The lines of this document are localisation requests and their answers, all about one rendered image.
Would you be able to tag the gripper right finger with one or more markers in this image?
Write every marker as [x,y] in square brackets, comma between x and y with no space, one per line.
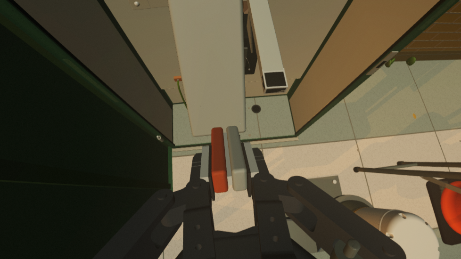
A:
[270,216]

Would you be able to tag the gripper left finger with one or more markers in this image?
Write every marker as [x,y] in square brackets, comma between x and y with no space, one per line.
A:
[196,223]

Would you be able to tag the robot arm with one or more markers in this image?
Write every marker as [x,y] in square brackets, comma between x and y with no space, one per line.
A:
[403,234]

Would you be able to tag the dark green pillar door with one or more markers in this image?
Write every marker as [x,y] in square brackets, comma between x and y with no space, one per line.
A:
[72,162]

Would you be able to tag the dark thin rod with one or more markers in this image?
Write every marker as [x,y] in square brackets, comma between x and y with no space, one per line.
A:
[428,164]
[407,172]

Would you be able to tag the orange terminal block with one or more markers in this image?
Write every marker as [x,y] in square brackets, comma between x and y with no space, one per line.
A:
[177,78]

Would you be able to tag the black control box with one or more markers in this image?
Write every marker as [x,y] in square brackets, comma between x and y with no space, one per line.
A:
[250,54]

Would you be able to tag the orange traffic cone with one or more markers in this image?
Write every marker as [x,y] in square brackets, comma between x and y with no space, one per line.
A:
[450,208]

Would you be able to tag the grey lock box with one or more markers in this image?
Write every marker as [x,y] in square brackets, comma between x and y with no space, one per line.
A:
[382,63]

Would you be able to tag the green round knob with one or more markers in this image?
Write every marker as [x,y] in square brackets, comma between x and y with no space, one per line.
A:
[389,63]
[411,60]

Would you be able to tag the red switch lever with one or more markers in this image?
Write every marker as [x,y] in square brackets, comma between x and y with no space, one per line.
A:
[219,162]

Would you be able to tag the beige fuse-switch body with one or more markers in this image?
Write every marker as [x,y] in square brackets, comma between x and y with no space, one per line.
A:
[212,64]

